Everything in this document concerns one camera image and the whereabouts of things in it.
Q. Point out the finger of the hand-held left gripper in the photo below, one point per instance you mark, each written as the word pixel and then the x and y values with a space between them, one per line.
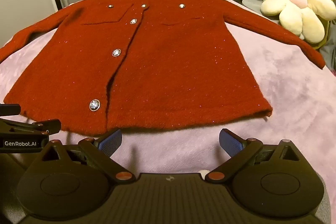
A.
pixel 9 110
pixel 39 125

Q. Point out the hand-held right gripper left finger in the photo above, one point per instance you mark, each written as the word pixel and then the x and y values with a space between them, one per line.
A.
pixel 111 140

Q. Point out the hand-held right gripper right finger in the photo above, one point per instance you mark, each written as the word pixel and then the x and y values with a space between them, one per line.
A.
pixel 231 142

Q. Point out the red knit cardigan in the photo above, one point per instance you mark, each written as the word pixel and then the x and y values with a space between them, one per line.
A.
pixel 168 61

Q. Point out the cream flower plush pillow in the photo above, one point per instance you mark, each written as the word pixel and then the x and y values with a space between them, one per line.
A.
pixel 296 11

